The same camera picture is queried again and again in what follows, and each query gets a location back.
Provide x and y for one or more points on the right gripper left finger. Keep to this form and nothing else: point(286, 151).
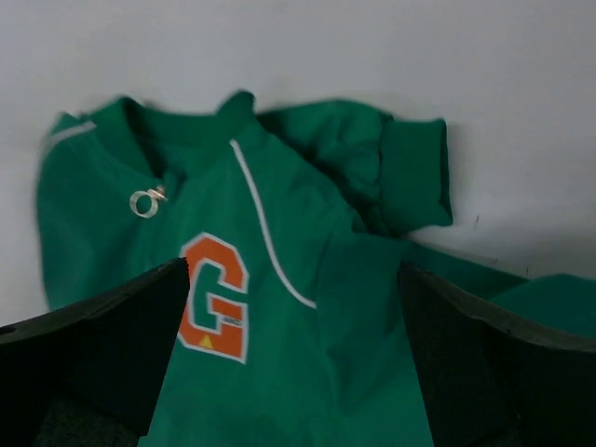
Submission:
point(89, 374)

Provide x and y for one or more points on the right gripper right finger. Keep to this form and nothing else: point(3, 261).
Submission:
point(490, 377)

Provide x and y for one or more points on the green jacket white lining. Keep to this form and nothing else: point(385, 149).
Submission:
point(294, 223)

